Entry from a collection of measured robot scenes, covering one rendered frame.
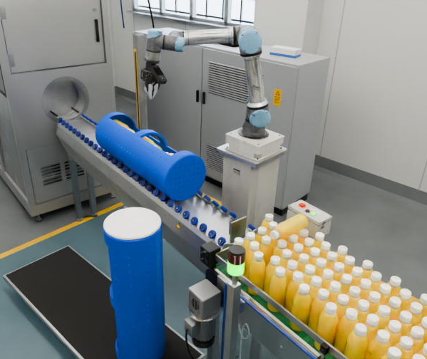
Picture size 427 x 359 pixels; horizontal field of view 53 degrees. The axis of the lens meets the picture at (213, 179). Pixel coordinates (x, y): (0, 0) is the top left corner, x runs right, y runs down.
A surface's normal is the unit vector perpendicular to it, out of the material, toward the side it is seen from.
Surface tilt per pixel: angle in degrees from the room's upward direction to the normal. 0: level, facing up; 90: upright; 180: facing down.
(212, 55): 90
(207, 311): 90
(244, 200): 90
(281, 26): 90
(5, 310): 0
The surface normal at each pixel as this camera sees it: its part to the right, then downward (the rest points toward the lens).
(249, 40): 0.01, 0.37
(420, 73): -0.68, 0.32
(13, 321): 0.03, -0.89
